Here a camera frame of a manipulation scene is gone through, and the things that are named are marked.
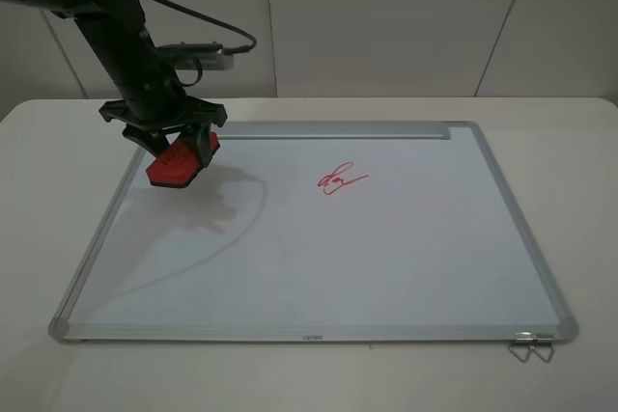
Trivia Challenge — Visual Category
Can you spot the red whiteboard eraser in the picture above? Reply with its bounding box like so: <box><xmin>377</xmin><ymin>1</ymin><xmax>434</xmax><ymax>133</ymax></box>
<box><xmin>146</xmin><ymin>131</ymin><xmax>220</xmax><ymax>188</ymax></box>

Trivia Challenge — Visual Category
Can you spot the black cable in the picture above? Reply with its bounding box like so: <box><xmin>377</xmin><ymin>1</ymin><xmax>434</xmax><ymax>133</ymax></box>
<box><xmin>76</xmin><ymin>0</ymin><xmax>258</xmax><ymax>88</ymax></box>

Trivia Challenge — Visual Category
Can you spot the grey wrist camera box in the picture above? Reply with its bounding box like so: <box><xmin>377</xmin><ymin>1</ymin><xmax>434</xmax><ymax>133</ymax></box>
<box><xmin>156</xmin><ymin>42</ymin><xmax>235</xmax><ymax>71</ymax></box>

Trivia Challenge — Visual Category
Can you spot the grey marker tray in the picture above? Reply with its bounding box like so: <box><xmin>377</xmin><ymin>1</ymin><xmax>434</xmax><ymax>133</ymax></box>
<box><xmin>217</xmin><ymin>122</ymin><xmax>451</xmax><ymax>140</ymax></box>

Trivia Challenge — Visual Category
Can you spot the right metal hanging clip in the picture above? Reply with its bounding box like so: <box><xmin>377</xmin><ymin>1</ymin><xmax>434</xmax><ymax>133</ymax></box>
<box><xmin>530</xmin><ymin>333</ymin><xmax>556</xmax><ymax>364</ymax></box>

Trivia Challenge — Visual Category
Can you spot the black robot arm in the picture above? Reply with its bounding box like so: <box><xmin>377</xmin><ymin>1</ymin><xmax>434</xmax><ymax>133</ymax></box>
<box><xmin>2</xmin><ymin>0</ymin><xmax>227</xmax><ymax>168</ymax></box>

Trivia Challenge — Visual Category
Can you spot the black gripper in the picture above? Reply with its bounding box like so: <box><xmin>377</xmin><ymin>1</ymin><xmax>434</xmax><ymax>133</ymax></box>
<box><xmin>99</xmin><ymin>84</ymin><xmax>227</xmax><ymax>169</ymax></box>

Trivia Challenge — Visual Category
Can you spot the white framed whiteboard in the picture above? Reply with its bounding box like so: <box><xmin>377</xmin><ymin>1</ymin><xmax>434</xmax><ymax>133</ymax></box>
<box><xmin>48</xmin><ymin>122</ymin><xmax>578</xmax><ymax>344</ymax></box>

